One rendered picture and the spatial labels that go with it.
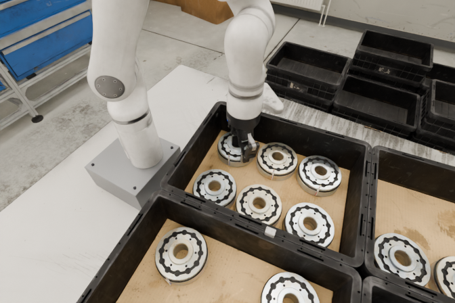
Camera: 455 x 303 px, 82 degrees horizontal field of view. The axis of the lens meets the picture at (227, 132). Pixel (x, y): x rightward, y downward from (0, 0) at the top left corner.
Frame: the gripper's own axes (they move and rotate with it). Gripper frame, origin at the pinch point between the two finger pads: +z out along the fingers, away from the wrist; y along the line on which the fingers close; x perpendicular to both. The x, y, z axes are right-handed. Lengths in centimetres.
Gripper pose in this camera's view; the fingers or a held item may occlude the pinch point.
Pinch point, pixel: (240, 149)
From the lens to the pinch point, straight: 67.1
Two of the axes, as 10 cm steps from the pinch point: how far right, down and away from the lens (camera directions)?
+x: 9.4, -2.5, 2.5
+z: -0.2, 6.8, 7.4
